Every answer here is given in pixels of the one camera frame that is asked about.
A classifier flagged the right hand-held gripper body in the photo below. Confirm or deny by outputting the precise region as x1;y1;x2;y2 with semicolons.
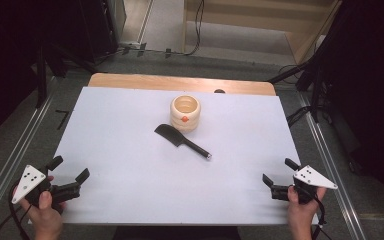
270;165;339;205

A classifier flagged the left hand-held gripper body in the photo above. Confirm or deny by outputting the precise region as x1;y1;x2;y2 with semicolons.
11;164;82;214

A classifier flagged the black spatula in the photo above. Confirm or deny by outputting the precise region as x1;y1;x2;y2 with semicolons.
153;123;213;160

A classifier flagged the cream ribbed utensil cup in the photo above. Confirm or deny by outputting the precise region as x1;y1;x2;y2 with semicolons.
169;94;202;133

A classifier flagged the person's right hand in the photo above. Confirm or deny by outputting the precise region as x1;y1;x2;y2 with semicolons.
286;185;328;240

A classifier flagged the person's left hand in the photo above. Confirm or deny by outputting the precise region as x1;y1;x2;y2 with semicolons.
18;189;67;240

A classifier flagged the white table board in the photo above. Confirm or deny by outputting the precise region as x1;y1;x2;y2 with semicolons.
27;86;319;226

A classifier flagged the black stand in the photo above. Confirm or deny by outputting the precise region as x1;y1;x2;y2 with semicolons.
268;49;331;124
34;39;98;109

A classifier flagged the person's dark clothing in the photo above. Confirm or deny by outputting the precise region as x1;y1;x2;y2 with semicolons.
113;226;241;240

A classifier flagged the black curtain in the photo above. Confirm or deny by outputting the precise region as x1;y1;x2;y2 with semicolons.
316;0;384;214
0;0;81;151

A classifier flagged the wooden table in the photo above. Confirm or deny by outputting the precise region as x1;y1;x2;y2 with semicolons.
88;73;277;97

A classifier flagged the black cabinet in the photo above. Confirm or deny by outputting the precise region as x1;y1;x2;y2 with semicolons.
46;0;119;64

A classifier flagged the wooden step platform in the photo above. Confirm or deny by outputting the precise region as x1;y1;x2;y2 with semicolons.
183;0;343;64

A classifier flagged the metal floor rail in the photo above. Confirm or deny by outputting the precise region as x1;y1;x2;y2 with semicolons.
296;91;368;240
0;76;59;228

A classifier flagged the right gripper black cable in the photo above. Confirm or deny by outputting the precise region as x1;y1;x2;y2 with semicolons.
311;193;333;240

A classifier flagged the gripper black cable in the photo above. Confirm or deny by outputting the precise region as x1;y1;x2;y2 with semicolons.
7;181;34;240
311;193;333;240

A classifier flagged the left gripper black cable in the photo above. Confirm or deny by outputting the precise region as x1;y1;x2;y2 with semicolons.
7;181;34;240

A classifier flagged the bundle of black floor cables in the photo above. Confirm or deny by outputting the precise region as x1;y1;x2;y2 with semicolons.
285;105;313;128

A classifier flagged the black floor cable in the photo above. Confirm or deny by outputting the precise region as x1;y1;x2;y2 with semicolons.
0;214;15;240

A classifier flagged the hanging black cable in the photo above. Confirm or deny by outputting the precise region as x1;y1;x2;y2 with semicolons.
183;0;205;56

